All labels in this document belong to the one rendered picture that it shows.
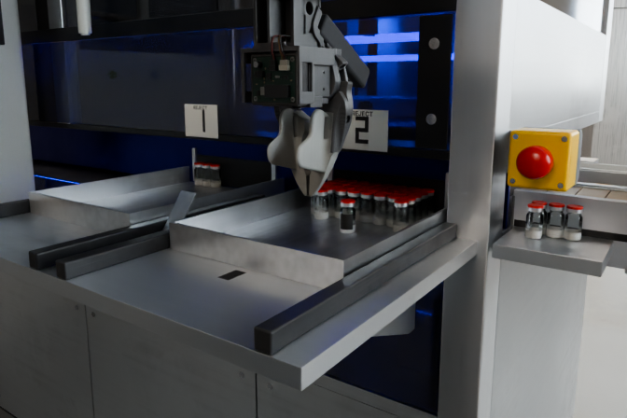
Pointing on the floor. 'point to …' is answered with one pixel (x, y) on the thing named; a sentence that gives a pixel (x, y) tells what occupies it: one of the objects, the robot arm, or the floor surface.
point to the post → (478, 173)
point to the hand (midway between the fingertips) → (313, 183)
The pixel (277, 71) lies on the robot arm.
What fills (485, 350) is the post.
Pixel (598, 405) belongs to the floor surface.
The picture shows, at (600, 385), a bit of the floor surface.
